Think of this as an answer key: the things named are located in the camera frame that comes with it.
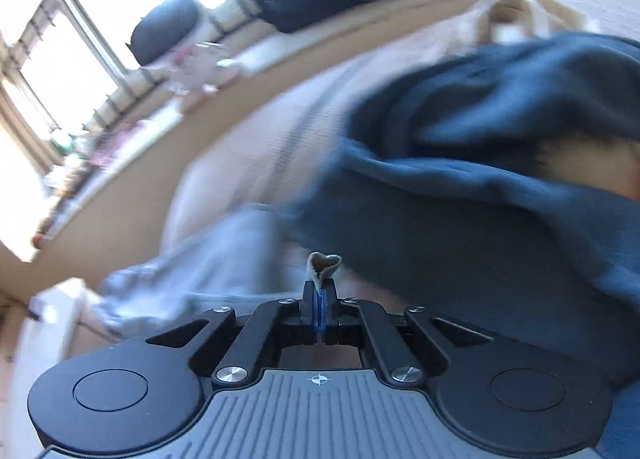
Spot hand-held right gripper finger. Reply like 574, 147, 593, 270
319, 283, 496, 386
145, 281, 321, 388

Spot light blue garment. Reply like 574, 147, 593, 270
92, 204, 291, 340

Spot blue drawstring sweatpants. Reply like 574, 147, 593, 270
277, 34, 640, 390

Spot beige teal patterned bed blanket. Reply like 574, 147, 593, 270
162, 0, 640, 335

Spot beige window ledge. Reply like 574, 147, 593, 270
0, 0, 526, 265

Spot white cabinet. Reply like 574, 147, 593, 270
29, 278, 101, 370

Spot white toy figure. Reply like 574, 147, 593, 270
167, 41, 243, 112

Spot row of small trinkets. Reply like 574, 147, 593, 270
32, 116, 151, 247

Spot dark blue round cushion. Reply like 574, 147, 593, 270
126, 0, 203, 66

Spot cream garment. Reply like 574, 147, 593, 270
487, 0, 603, 47

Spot window with white frame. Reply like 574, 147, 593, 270
0, 0, 253, 262

